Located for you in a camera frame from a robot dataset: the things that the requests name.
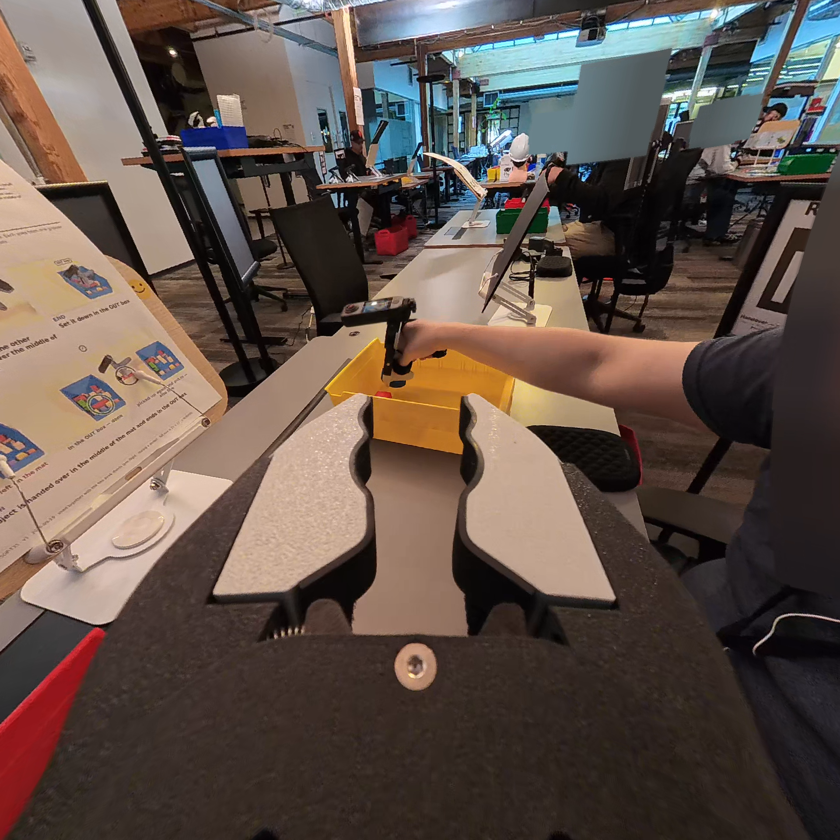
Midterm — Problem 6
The black framed board on stand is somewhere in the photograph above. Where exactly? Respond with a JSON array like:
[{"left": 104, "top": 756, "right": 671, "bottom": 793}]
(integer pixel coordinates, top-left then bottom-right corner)
[
  {"left": 36, "top": 180, "right": 156, "bottom": 293},
  {"left": 178, "top": 147, "right": 290, "bottom": 395}
]

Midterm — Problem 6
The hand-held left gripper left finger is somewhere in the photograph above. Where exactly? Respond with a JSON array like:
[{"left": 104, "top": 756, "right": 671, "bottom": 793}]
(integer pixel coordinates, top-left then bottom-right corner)
[{"left": 211, "top": 392, "right": 380, "bottom": 634}]

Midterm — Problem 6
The printed instruction sheet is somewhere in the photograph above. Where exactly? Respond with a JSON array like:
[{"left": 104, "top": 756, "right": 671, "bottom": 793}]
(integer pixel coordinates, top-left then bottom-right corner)
[{"left": 0, "top": 161, "right": 224, "bottom": 573}]

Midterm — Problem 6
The person's right forearm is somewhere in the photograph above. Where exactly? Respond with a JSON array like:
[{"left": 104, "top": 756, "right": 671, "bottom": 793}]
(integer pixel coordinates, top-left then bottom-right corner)
[{"left": 449, "top": 322, "right": 702, "bottom": 435}]

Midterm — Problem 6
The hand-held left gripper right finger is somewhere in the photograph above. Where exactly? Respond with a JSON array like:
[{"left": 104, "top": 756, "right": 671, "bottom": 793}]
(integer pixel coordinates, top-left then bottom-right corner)
[{"left": 454, "top": 394, "right": 618, "bottom": 634}]

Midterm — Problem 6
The person's black chair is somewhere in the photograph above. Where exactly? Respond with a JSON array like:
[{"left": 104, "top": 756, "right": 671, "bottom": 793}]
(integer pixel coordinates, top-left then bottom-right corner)
[{"left": 637, "top": 436, "right": 746, "bottom": 565}]

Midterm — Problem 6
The wooden standing desk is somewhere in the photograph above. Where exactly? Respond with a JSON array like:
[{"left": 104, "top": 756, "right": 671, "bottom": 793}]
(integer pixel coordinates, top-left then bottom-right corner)
[{"left": 121, "top": 146, "right": 327, "bottom": 198}]

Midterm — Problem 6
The black tilted board stand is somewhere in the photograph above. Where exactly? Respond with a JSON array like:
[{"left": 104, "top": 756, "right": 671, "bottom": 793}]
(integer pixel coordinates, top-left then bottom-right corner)
[{"left": 481, "top": 169, "right": 554, "bottom": 329}]

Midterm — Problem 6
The green plastic bin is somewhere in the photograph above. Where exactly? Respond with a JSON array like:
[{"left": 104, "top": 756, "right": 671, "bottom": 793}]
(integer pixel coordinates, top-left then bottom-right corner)
[
  {"left": 495, "top": 206, "right": 550, "bottom": 236},
  {"left": 777, "top": 152, "right": 838, "bottom": 177}
]

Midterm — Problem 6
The white curved board stand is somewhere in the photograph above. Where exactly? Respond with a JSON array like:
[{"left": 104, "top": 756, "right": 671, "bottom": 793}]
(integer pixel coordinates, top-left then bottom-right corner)
[{"left": 423, "top": 152, "right": 492, "bottom": 228}]

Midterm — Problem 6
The person's right hand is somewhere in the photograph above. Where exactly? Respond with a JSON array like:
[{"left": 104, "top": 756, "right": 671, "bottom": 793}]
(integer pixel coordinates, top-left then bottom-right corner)
[{"left": 398, "top": 320, "right": 455, "bottom": 366}]

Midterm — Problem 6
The blue plastic crate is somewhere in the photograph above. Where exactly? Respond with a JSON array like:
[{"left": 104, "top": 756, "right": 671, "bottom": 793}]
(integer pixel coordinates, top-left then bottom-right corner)
[{"left": 180, "top": 126, "right": 249, "bottom": 149}]

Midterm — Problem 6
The framed black white marker sign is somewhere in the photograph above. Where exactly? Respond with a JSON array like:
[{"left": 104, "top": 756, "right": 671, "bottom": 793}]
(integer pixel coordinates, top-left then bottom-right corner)
[{"left": 714, "top": 184, "right": 829, "bottom": 339}]

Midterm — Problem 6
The yellow plastic bin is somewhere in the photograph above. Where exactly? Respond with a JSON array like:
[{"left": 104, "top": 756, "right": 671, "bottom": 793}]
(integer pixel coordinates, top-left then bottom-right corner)
[{"left": 326, "top": 338, "right": 517, "bottom": 455}]

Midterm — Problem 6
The black mesh office chair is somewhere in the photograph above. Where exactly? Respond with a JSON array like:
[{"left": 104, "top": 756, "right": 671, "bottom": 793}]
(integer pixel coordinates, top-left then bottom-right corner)
[{"left": 577, "top": 147, "right": 703, "bottom": 336}]

